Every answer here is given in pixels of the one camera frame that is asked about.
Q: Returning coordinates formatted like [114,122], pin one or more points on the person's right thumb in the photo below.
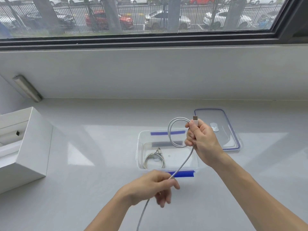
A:
[201,126]

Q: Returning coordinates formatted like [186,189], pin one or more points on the grey tree trunk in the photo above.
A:
[173,14]
[111,15]
[235,13]
[47,14]

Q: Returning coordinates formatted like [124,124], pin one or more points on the clear plastic container blue clips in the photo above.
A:
[168,157]

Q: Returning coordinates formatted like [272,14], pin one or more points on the grey car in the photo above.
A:
[267,20]

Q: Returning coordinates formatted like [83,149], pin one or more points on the white cardboard box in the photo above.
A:
[31,151]

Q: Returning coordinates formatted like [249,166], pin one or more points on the red car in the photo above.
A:
[105,20]

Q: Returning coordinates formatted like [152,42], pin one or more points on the white car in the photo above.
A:
[222,19]

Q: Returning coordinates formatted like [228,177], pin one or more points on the black metal fence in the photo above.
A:
[137,11]

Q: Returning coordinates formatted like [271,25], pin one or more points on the person's left forearm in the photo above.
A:
[108,216]

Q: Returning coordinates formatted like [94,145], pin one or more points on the person's right forearm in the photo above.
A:
[252,194]

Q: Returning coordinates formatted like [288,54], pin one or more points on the silver metal bar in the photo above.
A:
[27,88]

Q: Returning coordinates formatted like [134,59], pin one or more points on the person's left hand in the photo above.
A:
[144,187]

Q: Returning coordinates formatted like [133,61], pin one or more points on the clear container lid blue seal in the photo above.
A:
[228,132]

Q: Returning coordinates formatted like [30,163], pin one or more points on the dark window frame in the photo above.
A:
[154,42]

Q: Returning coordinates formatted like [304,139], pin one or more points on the black car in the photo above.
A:
[51,20]

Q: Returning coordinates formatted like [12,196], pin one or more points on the person's right hand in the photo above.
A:
[205,144]

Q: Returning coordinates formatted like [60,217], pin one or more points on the silver car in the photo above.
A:
[156,20]

